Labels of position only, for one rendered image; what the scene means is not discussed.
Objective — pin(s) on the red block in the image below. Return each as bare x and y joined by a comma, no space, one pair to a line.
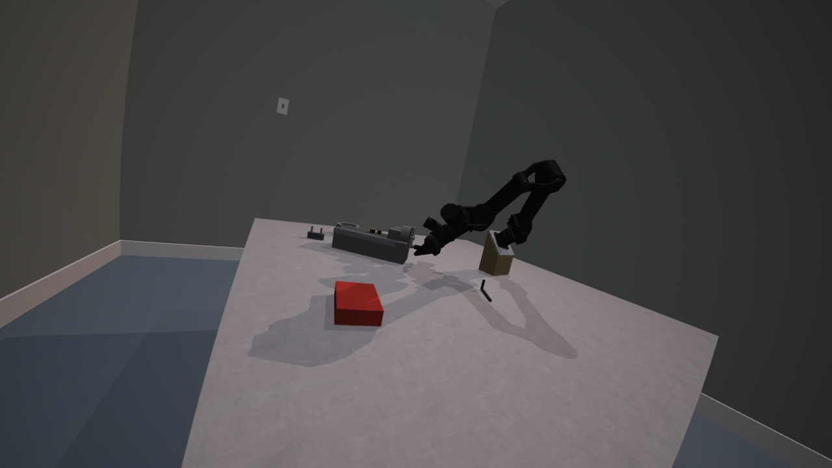
357,304

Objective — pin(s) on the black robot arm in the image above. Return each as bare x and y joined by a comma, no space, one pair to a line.
548,179

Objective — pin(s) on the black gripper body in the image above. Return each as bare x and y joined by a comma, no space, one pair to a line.
435,244

